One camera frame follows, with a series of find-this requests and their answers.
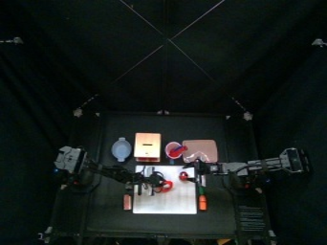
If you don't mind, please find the red ring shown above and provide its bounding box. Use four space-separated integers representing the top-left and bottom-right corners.
158 180 175 194

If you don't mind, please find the pale blue bowl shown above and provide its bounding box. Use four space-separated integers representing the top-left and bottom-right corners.
110 137 134 164

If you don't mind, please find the clear plastic piece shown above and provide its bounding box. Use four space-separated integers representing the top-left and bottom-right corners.
189 151 211 164

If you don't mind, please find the white rectangular mat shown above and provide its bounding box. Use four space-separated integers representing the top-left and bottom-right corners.
133 165 199 215

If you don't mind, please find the pink cup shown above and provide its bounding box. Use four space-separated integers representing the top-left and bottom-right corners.
165 141 186 160

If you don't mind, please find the pink square tray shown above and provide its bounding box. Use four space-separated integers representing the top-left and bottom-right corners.
182 139 221 163

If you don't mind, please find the orange tool green tip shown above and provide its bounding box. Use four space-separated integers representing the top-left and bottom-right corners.
198 186 209 212

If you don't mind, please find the pink rectangular block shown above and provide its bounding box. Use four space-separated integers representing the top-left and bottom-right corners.
123 194 134 212

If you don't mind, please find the copper coloured box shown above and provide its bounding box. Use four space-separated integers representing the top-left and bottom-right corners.
134 132 163 163

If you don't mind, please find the white text label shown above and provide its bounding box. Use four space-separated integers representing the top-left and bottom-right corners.
237 205 266 234

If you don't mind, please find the red scoop blue handle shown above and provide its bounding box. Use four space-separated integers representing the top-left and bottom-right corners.
169 145 190 158

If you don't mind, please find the thin white diagonal cord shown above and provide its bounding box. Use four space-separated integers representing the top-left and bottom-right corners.
118 0 250 113
78 0 226 110

